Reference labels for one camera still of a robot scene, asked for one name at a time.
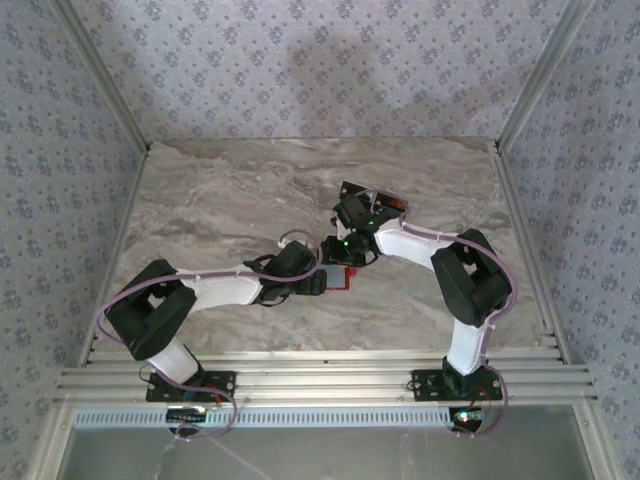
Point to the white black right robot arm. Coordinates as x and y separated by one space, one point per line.
400 245

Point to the grey metal panel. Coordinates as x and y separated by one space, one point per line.
375 455

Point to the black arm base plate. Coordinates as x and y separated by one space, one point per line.
425 385
225 382

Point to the aluminium frame post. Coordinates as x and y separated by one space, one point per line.
107 75
538 75
595 445
50 445

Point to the wide aluminium extrusion base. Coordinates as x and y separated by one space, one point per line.
325 380

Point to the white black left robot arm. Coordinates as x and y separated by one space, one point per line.
225 292

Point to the small controller circuit board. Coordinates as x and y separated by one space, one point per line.
187 414
467 417

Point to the black credit card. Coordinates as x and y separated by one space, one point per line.
352 189
391 211
395 200

